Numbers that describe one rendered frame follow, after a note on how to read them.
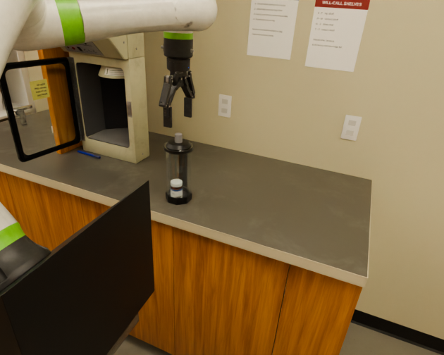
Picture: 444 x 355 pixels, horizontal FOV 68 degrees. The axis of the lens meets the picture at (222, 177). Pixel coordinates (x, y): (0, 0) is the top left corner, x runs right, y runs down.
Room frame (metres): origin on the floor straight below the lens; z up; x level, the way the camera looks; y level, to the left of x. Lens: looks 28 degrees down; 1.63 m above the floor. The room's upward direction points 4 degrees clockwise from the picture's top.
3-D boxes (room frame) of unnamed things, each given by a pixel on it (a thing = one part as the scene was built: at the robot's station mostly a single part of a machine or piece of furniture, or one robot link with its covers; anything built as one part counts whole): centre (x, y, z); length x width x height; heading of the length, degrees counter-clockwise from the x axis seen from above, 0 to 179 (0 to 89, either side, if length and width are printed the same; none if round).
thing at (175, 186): (1.11, 0.17, 1.06); 0.11 x 0.11 x 0.21
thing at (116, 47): (1.40, 0.58, 1.46); 0.32 x 0.11 x 0.10; 68
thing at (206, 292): (1.45, 0.37, 0.45); 2.05 x 0.67 x 0.90; 68
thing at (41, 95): (1.36, 0.78, 1.19); 0.30 x 0.01 x 0.40; 152
